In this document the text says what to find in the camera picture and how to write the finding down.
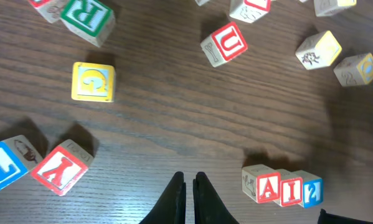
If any red U block centre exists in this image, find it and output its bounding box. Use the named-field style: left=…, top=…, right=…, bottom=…
left=201, top=22, right=248, bottom=67

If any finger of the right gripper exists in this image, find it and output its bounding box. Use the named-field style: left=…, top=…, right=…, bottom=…
left=318, top=209, right=373, bottom=224

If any red A block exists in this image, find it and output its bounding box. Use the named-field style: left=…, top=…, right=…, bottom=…
left=242, top=164, right=281, bottom=203

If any yellow G block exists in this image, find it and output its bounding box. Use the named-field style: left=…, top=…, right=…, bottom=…
left=71, top=62, right=116, bottom=103

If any yellow O block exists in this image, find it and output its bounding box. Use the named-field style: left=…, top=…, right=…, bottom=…
left=334, top=53, right=373, bottom=87

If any red Y block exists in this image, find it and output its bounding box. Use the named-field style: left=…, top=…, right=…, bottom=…
left=31, top=139, right=93, bottom=196

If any green R block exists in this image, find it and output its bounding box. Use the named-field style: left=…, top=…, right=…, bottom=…
left=60, top=0, right=116, bottom=47

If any red i block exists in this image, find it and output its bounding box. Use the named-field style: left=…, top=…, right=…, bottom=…
left=229, top=0, right=271, bottom=24
left=274, top=169, right=303, bottom=207

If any blue T block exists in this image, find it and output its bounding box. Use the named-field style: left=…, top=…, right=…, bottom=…
left=0, top=135, right=43, bottom=190

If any blue 2 block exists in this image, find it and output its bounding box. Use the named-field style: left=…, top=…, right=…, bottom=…
left=294, top=170, right=323, bottom=208

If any red E block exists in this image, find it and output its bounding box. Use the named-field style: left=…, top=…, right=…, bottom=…
left=28, top=0, right=68, bottom=23

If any yellow block middle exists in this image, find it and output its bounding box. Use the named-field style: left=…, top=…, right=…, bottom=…
left=295, top=30, right=342, bottom=70

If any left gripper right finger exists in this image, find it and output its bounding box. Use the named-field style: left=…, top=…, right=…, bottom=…
left=193, top=172, right=238, bottom=224

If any yellow block top centre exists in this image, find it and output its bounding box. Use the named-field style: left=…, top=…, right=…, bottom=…
left=314, top=0, right=357, bottom=17

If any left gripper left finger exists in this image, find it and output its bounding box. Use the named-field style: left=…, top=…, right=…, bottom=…
left=140, top=171, right=186, bottom=224

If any green F block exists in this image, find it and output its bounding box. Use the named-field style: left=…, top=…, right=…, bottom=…
left=195, top=0, right=210, bottom=6

